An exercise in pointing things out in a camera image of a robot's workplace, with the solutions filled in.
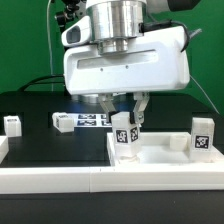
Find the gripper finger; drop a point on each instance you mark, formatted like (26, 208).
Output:
(137, 115)
(106, 102)

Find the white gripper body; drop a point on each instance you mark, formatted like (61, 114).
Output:
(155, 61)

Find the white square table top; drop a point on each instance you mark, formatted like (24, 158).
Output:
(163, 148)

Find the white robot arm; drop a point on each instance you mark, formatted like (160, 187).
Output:
(113, 50)

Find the marker sheet with tags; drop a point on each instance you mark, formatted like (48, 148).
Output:
(89, 120)

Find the white U-shaped fence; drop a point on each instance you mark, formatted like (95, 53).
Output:
(153, 177)

